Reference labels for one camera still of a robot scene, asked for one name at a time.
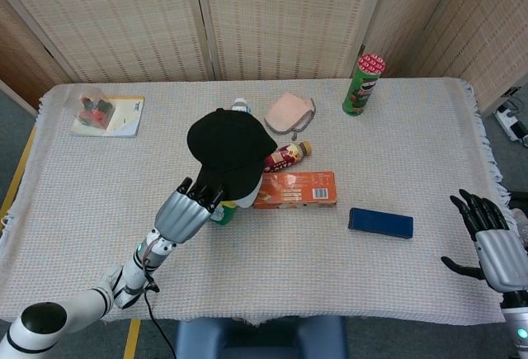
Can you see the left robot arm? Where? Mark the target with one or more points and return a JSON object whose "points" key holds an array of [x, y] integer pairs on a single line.
{"points": [[82, 305]]}

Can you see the small white bottle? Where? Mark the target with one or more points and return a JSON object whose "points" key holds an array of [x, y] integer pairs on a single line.
{"points": [[241, 105]]}

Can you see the dark blue rectangular box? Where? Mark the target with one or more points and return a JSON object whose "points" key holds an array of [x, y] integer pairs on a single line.
{"points": [[379, 223]]}

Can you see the brown drink bottle red label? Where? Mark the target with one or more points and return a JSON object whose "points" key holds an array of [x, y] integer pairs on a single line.
{"points": [[284, 159]]}

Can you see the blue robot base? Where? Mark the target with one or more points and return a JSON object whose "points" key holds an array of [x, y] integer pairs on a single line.
{"points": [[264, 338]]}

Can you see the woven bamboo folding screen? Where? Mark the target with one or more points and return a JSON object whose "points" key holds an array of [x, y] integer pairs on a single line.
{"points": [[123, 16]]}

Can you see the black baseball cap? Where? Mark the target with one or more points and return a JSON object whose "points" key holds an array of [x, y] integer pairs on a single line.
{"points": [[227, 144]]}

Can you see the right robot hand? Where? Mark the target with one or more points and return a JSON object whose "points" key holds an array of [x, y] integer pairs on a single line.
{"points": [[495, 247]]}

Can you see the white woven tablecloth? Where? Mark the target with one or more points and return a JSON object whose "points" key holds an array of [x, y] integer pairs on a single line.
{"points": [[264, 268]]}

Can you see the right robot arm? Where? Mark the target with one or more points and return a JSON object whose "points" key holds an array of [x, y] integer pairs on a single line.
{"points": [[515, 326]]}

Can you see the orange biscuit box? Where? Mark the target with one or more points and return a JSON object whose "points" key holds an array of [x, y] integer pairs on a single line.
{"points": [[297, 190]]}

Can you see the pink cloth with grey trim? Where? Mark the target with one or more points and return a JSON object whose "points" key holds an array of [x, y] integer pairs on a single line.
{"points": [[284, 113]]}

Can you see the clear box with red parts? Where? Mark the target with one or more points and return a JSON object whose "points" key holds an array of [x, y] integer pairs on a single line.
{"points": [[92, 107]]}

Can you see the white power strip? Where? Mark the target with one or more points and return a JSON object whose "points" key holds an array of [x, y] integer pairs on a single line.
{"points": [[513, 121]]}

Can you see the green Pringles can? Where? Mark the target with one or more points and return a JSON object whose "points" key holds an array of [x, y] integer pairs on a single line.
{"points": [[359, 91]]}

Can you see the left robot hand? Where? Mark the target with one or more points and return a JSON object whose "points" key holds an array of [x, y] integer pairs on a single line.
{"points": [[181, 214]]}

